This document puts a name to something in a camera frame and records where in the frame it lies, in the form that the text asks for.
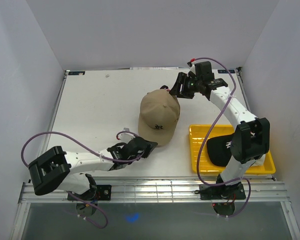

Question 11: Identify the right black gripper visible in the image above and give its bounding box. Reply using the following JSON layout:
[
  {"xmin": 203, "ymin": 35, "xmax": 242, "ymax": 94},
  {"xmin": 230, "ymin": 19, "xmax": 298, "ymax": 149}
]
[{"xmin": 167, "ymin": 72, "xmax": 201, "ymax": 100}]

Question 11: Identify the beige baseball cap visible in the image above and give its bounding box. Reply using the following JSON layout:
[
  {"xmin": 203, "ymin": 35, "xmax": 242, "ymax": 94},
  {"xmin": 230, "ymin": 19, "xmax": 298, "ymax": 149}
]
[{"xmin": 138, "ymin": 89, "xmax": 181, "ymax": 147}]

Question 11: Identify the black NY baseball cap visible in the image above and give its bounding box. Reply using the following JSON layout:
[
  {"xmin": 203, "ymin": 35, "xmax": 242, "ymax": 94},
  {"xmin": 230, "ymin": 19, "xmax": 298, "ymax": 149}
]
[{"xmin": 206, "ymin": 134, "xmax": 233, "ymax": 167}]

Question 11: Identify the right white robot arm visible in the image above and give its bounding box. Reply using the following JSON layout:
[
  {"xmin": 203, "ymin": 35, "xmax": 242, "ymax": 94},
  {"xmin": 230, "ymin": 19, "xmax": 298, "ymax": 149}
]
[{"xmin": 169, "ymin": 57, "xmax": 270, "ymax": 199}]

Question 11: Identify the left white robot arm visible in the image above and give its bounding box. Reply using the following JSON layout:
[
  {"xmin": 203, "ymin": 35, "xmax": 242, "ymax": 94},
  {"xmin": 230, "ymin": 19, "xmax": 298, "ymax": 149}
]
[{"xmin": 28, "ymin": 136, "xmax": 158, "ymax": 200}]

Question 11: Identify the right blue corner label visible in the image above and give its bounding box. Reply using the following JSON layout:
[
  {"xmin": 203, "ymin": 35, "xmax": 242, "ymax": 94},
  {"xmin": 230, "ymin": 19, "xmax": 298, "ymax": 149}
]
[{"xmin": 217, "ymin": 69, "xmax": 236, "ymax": 74}]

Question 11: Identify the blue corner label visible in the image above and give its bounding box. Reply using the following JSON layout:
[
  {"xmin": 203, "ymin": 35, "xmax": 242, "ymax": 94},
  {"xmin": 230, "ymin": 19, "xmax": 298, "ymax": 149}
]
[
  {"xmin": 217, "ymin": 69, "xmax": 236, "ymax": 74},
  {"xmin": 68, "ymin": 71, "xmax": 86, "ymax": 76}
]

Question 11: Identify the yellow plastic tray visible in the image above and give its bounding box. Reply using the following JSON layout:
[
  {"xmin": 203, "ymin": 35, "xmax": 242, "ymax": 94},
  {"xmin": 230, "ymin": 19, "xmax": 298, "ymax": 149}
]
[{"xmin": 189, "ymin": 124, "xmax": 276, "ymax": 176}]

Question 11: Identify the left blue corner label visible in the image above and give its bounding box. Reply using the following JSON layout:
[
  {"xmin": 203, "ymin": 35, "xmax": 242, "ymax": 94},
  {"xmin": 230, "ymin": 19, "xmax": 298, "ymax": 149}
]
[{"xmin": 68, "ymin": 71, "xmax": 86, "ymax": 76}]

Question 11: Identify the white baseball cap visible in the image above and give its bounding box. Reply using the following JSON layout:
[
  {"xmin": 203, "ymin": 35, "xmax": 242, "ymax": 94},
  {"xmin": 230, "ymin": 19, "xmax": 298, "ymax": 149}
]
[{"xmin": 254, "ymin": 154, "xmax": 266, "ymax": 166}]

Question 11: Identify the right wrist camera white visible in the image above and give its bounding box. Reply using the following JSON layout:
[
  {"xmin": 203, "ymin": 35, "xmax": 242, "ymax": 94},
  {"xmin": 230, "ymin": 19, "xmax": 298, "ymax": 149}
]
[{"xmin": 187, "ymin": 58, "xmax": 196, "ymax": 78}]

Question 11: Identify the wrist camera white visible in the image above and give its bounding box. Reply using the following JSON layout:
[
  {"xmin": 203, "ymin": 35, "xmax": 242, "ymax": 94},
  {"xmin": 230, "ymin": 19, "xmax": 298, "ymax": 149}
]
[
  {"xmin": 187, "ymin": 58, "xmax": 196, "ymax": 78},
  {"xmin": 116, "ymin": 127, "xmax": 135, "ymax": 144}
]

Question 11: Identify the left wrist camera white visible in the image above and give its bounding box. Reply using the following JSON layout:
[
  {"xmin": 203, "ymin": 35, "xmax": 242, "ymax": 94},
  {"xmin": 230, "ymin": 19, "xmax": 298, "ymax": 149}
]
[{"xmin": 116, "ymin": 127, "xmax": 135, "ymax": 144}]

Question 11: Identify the aluminium frame rail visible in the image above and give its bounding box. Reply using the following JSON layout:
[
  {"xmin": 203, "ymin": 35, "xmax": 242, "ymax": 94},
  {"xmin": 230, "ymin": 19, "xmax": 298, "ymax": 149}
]
[{"xmin": 18, "ymin": 177, "xmax": 291, "ymax": 204}]

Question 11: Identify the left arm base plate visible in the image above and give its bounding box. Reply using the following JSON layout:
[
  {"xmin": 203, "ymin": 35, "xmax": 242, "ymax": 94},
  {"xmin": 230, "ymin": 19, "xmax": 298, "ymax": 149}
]
[{"xmin": 67, "ymin": 184, "xmax": 112, "ymax": 202}]

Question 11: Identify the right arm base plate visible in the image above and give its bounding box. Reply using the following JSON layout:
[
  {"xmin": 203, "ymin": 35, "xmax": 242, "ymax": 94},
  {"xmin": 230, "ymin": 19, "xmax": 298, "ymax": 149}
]
[{"xmin": 194, "ymin": 182, "xmax": 246, "ymax": 200}]

